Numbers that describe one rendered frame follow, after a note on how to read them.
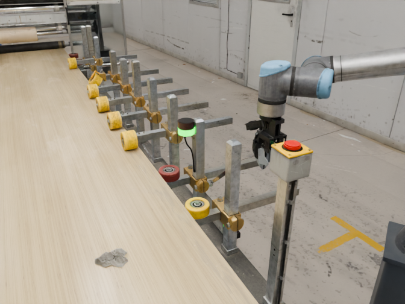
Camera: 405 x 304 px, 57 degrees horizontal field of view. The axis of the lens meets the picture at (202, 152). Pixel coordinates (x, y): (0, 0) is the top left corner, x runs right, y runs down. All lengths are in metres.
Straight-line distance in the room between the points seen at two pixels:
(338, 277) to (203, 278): 1.48
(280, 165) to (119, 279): 0.49
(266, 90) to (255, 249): 1.45
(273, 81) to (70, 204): 0.76
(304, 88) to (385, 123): 2.94
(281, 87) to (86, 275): 0.76
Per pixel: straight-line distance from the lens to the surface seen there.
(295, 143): 0.89
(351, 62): 1.29
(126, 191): 1.32
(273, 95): 1.17
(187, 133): 1.30
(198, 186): 1.40
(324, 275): 2.36
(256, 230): 2.58
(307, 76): 1.16
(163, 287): 0.97
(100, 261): 1.05
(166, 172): 1.40
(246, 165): 1.57
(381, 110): 4.06
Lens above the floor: 1.60
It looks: 27 degrees down
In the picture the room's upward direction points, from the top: straight up
